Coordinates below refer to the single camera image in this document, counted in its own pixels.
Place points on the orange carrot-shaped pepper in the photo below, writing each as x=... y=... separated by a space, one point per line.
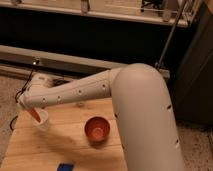
x=34 y=114

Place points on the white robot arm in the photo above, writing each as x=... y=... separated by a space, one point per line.
x=141 y=102

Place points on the copper orange bowl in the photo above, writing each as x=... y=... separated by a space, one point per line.
x=97 y=129

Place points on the metal pole stand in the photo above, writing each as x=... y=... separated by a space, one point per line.
x=159 y=64

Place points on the blue rectangular object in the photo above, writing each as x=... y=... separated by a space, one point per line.
x=65 y=167

